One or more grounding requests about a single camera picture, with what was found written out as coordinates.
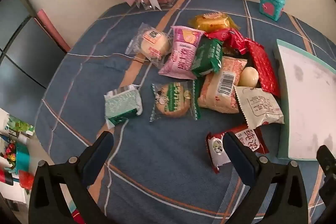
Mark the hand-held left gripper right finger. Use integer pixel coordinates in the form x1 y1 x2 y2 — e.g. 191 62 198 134
223 132 309 224

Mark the red object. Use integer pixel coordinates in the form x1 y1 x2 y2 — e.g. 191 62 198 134
18 170 34 190

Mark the white tray with teal rim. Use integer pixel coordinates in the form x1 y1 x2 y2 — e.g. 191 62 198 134
273 39 336 161

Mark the white round wrapped sweet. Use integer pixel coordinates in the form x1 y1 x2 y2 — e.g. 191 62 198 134
238 67 259 88

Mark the pink panel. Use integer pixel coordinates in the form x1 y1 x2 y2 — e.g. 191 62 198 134
37 9 71 52

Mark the clear bun packet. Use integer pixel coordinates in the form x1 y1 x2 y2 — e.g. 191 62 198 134
125 22 174 67

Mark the grey cabinet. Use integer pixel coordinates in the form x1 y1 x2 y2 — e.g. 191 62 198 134
0 0 70 119

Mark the white snack packet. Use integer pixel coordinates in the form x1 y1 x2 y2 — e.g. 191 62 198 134
234 85 285 127

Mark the green printed box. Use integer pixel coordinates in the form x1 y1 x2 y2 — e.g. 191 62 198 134
7 114 36 136

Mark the beige barcode snack packet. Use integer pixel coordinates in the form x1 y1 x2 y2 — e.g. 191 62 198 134
197 56 248 114

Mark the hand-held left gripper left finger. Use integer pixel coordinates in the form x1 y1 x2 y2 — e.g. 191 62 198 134
28 132 114 224

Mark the dark green snack packet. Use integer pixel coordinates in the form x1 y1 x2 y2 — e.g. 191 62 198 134
191 38 223 77

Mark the blue plaid tablecloth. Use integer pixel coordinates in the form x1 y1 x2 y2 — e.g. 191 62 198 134
34 0 336 224

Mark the red panda print packet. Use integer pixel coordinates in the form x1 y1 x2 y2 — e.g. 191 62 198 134
205 124 269 174

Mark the red puffy snack packet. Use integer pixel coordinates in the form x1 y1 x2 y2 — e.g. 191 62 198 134
204 28 248 55

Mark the clear green cookie packet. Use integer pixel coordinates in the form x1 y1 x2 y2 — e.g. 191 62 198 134
150 80 202 123

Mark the pale green snack packet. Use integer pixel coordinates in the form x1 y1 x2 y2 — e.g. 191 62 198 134
104 84 143 130

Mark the pink swiss roll packet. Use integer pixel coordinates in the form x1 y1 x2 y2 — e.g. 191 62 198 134
158 26 205 80

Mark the red patterned snack packet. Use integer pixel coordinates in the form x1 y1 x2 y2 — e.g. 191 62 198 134
244 39 281 97

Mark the teal toy box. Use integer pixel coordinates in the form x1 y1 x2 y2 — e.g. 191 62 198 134
259 0 285 22

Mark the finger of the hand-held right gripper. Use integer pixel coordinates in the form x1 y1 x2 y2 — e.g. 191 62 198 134
316 145 336 188

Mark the teal container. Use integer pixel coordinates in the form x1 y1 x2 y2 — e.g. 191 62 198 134
14 143 30 174

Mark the yellow cake packet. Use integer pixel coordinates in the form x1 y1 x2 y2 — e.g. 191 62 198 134
188 11 240 33

